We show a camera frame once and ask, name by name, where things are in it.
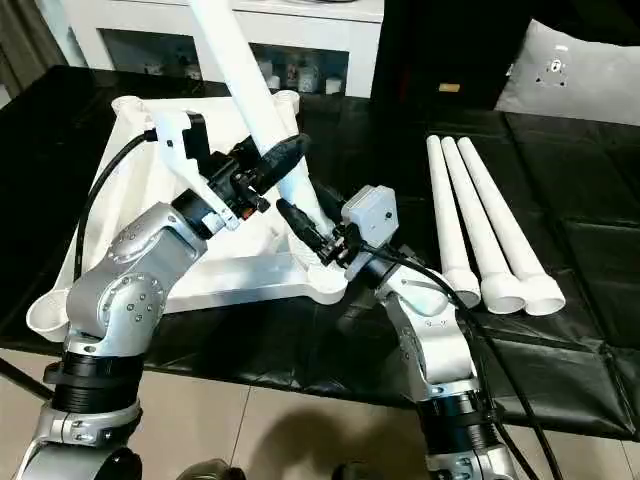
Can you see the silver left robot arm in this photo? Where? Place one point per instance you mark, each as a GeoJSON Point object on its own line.
{"type": "Point", "coordinates": [125, 290]}

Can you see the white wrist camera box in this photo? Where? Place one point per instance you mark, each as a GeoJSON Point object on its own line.
{"type": "Point", "coordinates": [172, 135]}
{"type": "Point", "coordinates": [372, 215]}

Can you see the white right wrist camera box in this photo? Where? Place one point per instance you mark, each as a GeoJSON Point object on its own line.
{"type": "Point", "coordinates": [372, 215]}

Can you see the small yellow label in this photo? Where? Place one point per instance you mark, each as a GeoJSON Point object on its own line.
{"type": "Point", "coordinates": [449, 88]}

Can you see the black stand leg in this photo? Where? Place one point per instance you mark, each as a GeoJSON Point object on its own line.
{"type": "Point", "coordinates": [28, 378]}

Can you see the white glass-door cabinet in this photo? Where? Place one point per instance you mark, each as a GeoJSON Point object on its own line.
{"type": "Point", "coordinates": [330, 25]}

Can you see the white plastic table top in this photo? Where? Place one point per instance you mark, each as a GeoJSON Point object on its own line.
{"type": "Point", "coordinates": [130, 180]}

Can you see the grey curtain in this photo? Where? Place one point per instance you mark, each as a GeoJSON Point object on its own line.
{"type": "Point", "coordinates": [25, 40]}

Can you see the black cabinet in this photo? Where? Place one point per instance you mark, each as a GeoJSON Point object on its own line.
{"type": "Point", "coordinates": [440, 40]}

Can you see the black work mat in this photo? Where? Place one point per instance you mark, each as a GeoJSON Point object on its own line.
{"type": "Point", "coordinates": [400, 160]}

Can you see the white plastic table leg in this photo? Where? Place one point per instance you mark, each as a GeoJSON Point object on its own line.
{"type": "Point", "coordinates": [505, 220]}
{"type": "Point", "coordinates": [245, 70]}
{"type": "Point", "coordinates": [478, 220]}
{"type": "Point", "coordinates": [448, 215]}

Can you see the light grey cushion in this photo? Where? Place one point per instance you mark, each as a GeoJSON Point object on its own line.
{"type": "Point", "coordinates": [580, 75]}

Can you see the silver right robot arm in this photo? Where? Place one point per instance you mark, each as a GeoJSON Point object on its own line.
{"type": "Point", "coordinates": [435, 340]}

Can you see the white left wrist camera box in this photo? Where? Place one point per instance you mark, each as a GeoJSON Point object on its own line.
{"type": "Point", "coordinates": [172, 135]}

